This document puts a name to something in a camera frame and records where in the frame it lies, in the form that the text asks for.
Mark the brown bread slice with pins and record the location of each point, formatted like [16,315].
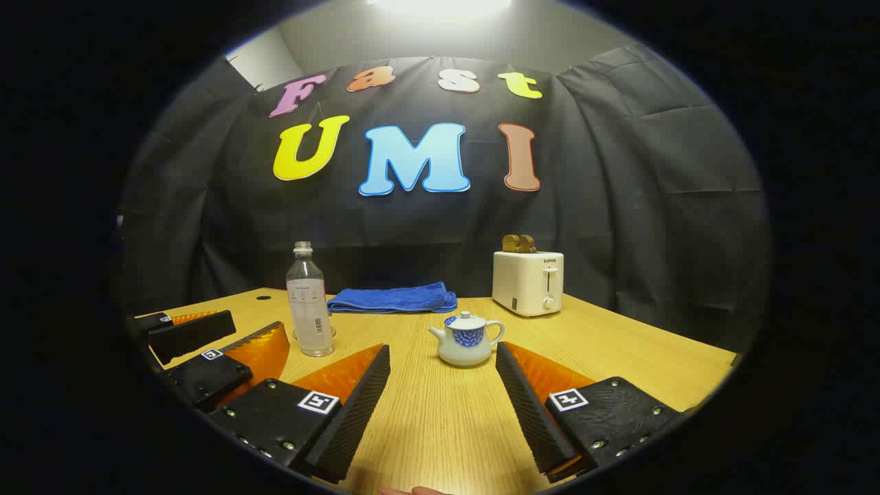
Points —
[529,244]
[510,244]

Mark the black backdrop cloth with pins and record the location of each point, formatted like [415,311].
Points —
[619,206]

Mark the white blue teacup lid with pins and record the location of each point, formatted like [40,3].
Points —
[465,320]

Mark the round brown coaster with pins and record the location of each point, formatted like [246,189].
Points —
[333,332]

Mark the white blue teacup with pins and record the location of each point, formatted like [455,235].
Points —
[467,350]

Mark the white toaster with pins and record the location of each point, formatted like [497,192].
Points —
[526,283]

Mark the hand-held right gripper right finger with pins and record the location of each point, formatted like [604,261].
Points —
[529,405]

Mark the folded blue towel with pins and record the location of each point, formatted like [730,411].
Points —
[392,300]

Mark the clear plastic water bottle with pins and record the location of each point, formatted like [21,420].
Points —
[309,309]

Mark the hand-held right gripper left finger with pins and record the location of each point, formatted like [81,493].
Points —
[357,405]

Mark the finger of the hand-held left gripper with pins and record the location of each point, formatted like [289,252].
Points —
[192,335]
[210,378]

